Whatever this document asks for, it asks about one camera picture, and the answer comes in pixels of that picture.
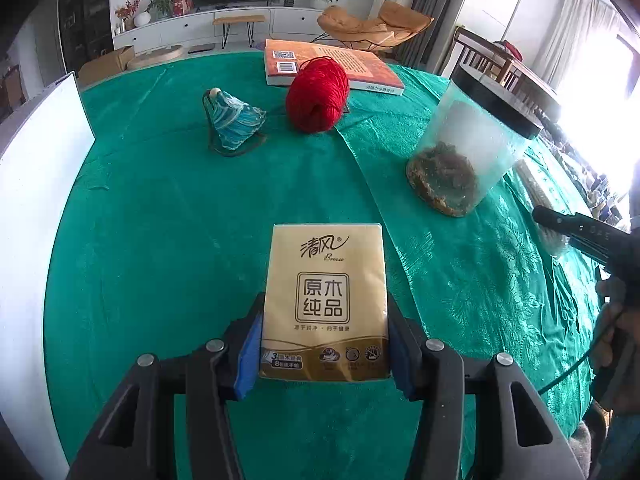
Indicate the clear plastic jar black lid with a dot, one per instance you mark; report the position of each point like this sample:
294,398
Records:
470,150

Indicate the white television cabinet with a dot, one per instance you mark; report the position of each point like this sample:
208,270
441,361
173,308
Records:
200,27

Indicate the dark tall cabinet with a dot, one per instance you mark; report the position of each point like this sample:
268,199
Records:
85,15

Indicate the person's right hand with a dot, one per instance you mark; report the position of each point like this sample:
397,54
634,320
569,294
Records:
617,350

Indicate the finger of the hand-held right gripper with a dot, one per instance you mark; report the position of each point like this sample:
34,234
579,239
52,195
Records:
565,225

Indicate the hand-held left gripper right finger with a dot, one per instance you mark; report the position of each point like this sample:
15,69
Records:
402,365

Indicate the potted plant with red wrap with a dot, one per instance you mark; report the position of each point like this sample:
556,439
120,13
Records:
162,5

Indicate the wooden slatted chair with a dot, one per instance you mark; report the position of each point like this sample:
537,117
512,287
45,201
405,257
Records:
482,55

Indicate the round white vase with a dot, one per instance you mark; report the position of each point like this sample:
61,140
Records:
141,19

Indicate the red yarn ball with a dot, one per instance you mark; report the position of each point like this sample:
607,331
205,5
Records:
317,95

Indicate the grey curtain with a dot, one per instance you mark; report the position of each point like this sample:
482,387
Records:
435,0

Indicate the orange covered book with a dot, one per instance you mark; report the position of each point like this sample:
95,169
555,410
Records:
340,62

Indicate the red flowers in vase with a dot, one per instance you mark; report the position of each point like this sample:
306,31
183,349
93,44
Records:
127,12

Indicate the orange lounge chair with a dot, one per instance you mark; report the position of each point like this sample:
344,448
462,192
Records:
375,27

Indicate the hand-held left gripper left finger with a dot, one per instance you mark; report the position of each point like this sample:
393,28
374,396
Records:
247,365

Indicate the beige tissue packet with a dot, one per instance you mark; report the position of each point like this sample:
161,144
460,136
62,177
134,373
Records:
325,300

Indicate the white foam board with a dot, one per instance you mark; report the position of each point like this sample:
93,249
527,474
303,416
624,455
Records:
35,185

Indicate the teal pyramid fabric pouch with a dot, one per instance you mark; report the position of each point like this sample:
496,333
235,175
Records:
235,117

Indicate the green satin tablecloth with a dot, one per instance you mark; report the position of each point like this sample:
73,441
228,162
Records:
175,210

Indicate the small wooden bench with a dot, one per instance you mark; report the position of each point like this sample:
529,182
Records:
239,19

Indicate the red cushion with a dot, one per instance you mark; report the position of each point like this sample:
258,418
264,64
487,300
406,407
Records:
512,50

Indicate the cardboard box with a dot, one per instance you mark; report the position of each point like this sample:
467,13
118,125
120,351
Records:
107,62

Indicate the white sheer curtain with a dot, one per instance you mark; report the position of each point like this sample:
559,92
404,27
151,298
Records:
560,30

